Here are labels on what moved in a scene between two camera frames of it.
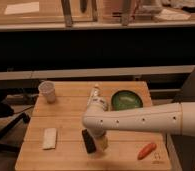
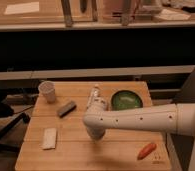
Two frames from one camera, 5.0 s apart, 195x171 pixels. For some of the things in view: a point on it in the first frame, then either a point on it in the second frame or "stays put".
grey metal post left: [66, 7] stays put
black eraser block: [89, 141] -> [66, 109]
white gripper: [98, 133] stays put
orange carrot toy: [145, 150] stays put
